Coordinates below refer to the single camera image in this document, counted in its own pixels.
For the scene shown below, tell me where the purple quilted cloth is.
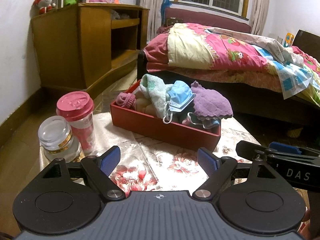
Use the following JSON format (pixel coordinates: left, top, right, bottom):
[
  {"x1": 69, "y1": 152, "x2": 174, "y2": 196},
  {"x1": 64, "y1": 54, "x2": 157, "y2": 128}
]
[{"x1": 190, "y1": 81, "x2": 233, "y2": 121}]

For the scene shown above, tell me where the maroon knitted sock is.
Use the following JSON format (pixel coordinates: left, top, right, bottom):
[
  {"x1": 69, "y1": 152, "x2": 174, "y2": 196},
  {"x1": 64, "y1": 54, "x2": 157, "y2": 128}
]
[{"x1": 115, "y1": 92, "x2": 136, "y2": 110}]

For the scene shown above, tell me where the blue face mask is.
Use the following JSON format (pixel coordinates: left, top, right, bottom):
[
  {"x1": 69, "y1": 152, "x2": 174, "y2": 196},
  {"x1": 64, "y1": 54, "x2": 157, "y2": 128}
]
[{"x1": 163, "y1": 80, "x2": 196, "y2": 124}]

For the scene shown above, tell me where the mint green towel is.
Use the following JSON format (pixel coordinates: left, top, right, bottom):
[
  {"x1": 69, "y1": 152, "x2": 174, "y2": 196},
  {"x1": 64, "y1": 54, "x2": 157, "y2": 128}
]
[{"x1": 139, "y1": 74, "x2": 170, "y2": 118}]

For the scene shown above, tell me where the red storage box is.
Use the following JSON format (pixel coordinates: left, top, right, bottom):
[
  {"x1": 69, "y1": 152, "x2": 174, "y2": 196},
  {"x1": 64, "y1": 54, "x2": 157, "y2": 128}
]
[{"x1": 111, "y1": 81, "x2": 221, "y2": 151}]

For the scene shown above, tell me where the glass jar gold label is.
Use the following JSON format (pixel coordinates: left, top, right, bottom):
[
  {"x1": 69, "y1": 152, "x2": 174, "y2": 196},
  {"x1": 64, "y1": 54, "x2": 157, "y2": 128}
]
[{"x1": 38, "y1": 115, "x2": 84, "y2": 163}]

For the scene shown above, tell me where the pink lidded plastic cup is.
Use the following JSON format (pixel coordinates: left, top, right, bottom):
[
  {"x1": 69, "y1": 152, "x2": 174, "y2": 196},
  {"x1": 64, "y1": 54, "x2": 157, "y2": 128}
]
[{"x1": 56, "y1": 91, "x2": 95, "y2": 154}]

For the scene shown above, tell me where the cream plush toy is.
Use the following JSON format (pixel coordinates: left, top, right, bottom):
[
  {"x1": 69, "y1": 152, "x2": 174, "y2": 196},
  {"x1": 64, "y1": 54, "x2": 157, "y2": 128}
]
[{"x1": 133, "y1": 87, "x2": 157, "y2": 116}]

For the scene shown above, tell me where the patchwork blue white blanket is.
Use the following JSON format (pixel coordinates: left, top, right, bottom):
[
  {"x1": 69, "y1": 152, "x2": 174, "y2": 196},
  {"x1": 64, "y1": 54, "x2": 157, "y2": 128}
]
[{"x1": 206, "y1": 27, "x2": 319, "y2": 105}]

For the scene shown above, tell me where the wooden cabinet desk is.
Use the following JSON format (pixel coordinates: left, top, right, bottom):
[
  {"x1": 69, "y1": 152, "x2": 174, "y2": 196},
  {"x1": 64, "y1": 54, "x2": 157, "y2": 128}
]
[{"x1": 30, "y1": 3, "x2": 149, "y2": 98}]

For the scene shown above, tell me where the dark red bed headboard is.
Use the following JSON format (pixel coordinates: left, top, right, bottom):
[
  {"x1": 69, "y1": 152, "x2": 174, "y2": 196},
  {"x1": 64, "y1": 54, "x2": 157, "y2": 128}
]
[{"x1": 158, "y1": 7, "x2": 251, "y2": 33}]

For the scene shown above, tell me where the beige curtain right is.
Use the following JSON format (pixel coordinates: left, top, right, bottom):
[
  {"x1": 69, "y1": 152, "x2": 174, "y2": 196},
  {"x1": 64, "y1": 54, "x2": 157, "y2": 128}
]
[{"x1": 249, "y1": 0, "x2": 270, "y2": 35}]

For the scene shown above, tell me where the beige curtain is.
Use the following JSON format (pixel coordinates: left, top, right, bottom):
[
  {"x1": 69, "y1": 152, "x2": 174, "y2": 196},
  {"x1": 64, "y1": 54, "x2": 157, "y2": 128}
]
[
  {"x1": 249, "y1": 0, "x2": 270, "y2": 35},
  {"x1": 139, "y1": 0, "x2": 163, "y2": 42}
]

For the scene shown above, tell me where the blue bag by bed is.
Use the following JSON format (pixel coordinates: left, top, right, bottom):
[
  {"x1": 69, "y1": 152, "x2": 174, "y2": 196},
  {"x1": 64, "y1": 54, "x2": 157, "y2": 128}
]
[{"x1": 161, "y1": 0, "x2": 171, "y2": 25}]

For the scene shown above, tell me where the green plush toy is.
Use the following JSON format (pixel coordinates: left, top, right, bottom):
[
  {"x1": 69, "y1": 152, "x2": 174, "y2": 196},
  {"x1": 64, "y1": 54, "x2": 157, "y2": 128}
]
[{"x1": 64, "y1": 0, "x2": 78, "y2": 6}]

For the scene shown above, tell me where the beige curtain left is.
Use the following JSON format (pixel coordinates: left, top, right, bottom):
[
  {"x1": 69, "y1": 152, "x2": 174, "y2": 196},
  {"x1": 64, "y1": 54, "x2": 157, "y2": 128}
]
[{"x1": 139, "y1": 0, "x2": 163, "y2": 42}]

